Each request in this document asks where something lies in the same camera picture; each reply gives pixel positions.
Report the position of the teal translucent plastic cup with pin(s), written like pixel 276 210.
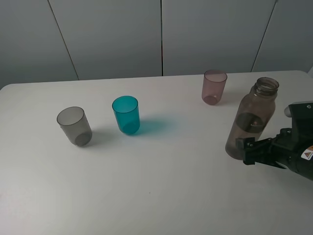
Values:
pixel 126 112

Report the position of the pink translucent plastic cup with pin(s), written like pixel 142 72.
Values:
pixel 213 86

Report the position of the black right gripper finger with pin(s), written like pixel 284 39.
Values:
pixel 253 151

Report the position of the grey translucent plastic cup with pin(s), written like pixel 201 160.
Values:
pixel 74 123

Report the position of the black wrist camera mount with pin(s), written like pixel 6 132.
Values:
pixel 301 114

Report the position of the brown translucent water bottle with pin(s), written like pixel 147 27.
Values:
pixel 254 112

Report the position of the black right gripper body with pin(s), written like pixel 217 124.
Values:
pixel 294 150

